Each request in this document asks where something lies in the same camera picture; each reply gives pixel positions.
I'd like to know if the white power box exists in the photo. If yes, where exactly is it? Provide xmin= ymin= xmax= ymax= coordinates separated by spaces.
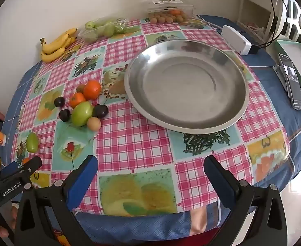
xmin=221 ymin=25 xmax=252 ymax=55

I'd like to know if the clear plastic clamshell box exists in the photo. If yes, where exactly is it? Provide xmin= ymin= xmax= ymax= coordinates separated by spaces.
xmin=147 ymin=0 xmax=195 ymax=22

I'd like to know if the person's left hand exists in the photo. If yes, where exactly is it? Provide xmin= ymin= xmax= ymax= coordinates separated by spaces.
xmin=0 ymin=201 xmax=20 ymax=239

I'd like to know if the large orange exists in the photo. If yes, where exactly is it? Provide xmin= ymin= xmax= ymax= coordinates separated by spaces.
xmin=83 ymin=80 xmax=102 ymax=100

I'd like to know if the crumpled clear plastic film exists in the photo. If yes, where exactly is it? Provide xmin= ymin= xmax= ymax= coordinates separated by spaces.
xmin=115 ymin=18 xmax=128 ymax=32

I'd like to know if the green-edged white board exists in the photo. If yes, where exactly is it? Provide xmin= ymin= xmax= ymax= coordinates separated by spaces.
xmin=275 ymin=40 xmax=301 ymax=113

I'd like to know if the pink checkered printed tablecloth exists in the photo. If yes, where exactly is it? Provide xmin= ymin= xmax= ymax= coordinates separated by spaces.
xmin=10 ymin=15 xmax=291 ymax=217

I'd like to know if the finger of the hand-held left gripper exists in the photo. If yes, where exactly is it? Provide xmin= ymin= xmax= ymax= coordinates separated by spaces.
xmin=16 ymin=156 xmax=43 ymax=183
xmin=0 ymin=162 xmax=21 ymax=178

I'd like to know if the green apple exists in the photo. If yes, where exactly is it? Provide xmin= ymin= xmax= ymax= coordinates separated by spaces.
xmin=72 ymin=101 xmax=94 ymax=127

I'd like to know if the dark cherry with stem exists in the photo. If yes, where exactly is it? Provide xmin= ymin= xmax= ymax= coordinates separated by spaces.
xmin=92 ymin=104 xmax=109 ymax=119

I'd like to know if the pile of green jujubes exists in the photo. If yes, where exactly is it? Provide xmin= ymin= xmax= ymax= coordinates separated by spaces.
xmin=85 ymin=18 xmax=127 ymax=37

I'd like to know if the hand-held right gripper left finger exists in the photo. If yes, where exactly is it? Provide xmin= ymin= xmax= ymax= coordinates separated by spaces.
xmin=14 ymin=155 xmax=100 ymax=246

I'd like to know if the bunch of yellow bananas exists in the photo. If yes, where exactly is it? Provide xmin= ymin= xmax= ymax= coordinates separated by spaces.
xmin=40 ymin=28 xmax=78 ymax=63

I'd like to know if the small orange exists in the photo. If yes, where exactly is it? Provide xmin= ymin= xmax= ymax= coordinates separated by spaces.
xmin=70 ymin=92 xmax=87 ymax=109

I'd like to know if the white multi-photo frame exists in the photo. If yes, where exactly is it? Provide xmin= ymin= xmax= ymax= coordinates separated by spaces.
xmin=281 ymin=0 xmax=301 ymax=44

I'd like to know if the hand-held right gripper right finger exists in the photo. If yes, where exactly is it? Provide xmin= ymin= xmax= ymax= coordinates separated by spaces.
xmin=204 ymin=155 xmax=288 ymax=246

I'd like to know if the pile of brown longans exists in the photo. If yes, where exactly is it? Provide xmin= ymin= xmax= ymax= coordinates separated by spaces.
xmin=150 ymin=15 xmax=185 ymax=24

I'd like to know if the clear bag of green fruit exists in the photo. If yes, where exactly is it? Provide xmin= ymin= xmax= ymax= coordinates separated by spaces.
xmin=78 ymin=17 xmax=129 ymax=42

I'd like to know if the white wooden shelf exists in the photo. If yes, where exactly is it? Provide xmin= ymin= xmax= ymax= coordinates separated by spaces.
xmin=236 ymin=0 xmax=286 ymax=44

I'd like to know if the white cable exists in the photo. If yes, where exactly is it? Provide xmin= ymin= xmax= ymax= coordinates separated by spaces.
xmin=195 ymin=17 xmax=223 ymax=31

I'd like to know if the oval green jujube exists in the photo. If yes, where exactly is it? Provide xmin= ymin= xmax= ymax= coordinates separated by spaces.
xmin=26 ymin=132 xmax=39 ymax=153

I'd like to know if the black smartphone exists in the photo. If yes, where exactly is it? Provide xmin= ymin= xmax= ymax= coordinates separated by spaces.
xmin=278 ymin=53 xmax=301 ymax=108

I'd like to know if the black cable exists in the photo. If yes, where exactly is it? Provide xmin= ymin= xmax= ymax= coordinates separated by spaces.
xmin=260 ymin=0 xmax=289 ymax=49

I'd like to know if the white plastic bag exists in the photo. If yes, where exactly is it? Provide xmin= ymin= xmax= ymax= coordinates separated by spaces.
xmin=247 ymin=23 xmax=265 ymax=35

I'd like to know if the round steel plate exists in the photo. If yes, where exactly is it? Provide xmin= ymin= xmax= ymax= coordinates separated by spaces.
xmin=124 ymin=39 xmax=250 ymax=135

